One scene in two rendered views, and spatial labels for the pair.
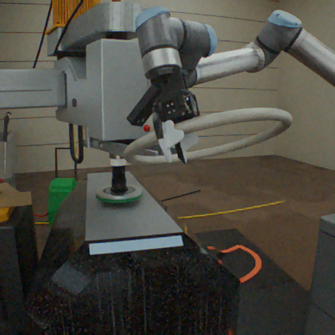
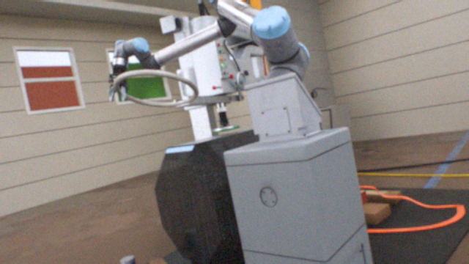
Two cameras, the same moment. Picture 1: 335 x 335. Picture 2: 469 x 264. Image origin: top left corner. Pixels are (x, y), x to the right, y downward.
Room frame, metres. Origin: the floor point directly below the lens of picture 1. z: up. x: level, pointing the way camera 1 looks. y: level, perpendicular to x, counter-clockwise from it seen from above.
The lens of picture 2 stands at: (0.45, -2.07, 0.98)
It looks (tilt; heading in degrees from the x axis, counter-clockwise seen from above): 3 degrees down; 63
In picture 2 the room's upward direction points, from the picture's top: 11 degrees counter-clockwise
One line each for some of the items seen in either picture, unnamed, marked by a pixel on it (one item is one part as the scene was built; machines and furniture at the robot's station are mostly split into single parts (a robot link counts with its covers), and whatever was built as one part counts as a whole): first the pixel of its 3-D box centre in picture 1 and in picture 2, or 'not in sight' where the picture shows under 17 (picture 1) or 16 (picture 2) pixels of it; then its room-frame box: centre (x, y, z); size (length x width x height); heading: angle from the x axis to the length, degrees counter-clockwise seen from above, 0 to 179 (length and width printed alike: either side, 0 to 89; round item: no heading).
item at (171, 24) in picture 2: not in sight; (171, 25); (1.62, 1.11, 2.00); 0.20 x 0.18 x 0.15; 104
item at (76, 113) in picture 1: (90, 97); (240, 72); (1.90, 0.44, 1.35); 0.74 x 0.23 x 0.49; 32
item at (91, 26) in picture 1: (90, 37); (229, 36); (1.86, 0.43, 1.66); 0.96 x 0.25 x 0.17; 32
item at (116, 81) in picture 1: (110, 93); (219, 70); (1.63, 0.28, 1.37); 0.36 x 0.22 x 0.45; 32
